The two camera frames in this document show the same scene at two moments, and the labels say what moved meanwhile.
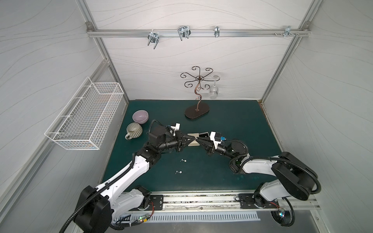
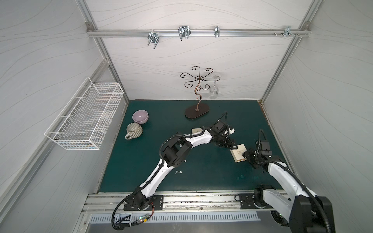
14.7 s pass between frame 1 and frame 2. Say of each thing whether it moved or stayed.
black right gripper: moved
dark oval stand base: stayed
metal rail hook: stayed
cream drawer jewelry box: moved
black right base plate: stayed
